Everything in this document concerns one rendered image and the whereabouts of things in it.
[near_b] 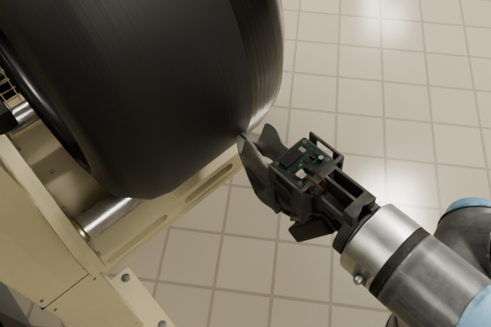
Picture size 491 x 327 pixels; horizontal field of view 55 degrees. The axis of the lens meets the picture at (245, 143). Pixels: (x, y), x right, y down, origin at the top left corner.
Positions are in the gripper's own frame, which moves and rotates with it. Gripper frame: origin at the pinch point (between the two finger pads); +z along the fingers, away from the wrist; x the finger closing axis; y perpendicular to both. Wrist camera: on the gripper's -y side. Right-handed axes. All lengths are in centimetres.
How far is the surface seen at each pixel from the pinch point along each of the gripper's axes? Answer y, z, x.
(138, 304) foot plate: -104, 40, 24
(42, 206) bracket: -12.2, 21.3, 26.0
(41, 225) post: -17.2, 22.2, 28.2
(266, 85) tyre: 8.8, -0.6, -3.9
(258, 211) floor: -106, 38, -29
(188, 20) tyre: 22.0, 1.8, 3.7
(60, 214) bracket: -12.5, 18.2, 24.6
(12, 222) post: -11.3, 21.4, 30.8
